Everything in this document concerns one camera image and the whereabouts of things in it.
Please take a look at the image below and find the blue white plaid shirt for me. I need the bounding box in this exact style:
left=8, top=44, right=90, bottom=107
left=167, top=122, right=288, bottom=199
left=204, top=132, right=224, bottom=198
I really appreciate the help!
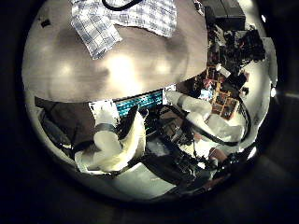
left=69, top=0, right=178, bottom=61

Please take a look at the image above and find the shelf with colourful items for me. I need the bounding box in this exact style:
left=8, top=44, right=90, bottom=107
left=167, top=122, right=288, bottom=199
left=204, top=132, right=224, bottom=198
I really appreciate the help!
left=202, top=62, right=241, bottom=121

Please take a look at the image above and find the teal rack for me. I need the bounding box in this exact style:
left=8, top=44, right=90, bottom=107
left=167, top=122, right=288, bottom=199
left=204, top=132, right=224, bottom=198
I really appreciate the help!
left=115, top=91, right=164, bottom=118

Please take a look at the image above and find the black box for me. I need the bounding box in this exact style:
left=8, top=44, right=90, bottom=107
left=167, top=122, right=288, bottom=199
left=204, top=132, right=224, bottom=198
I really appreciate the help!
left=204, top=0, right=247, bottom=31

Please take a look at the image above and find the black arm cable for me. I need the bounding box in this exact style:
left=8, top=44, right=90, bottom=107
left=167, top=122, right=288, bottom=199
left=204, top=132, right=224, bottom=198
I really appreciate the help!
left=162, top=98, right=252, bottom=147

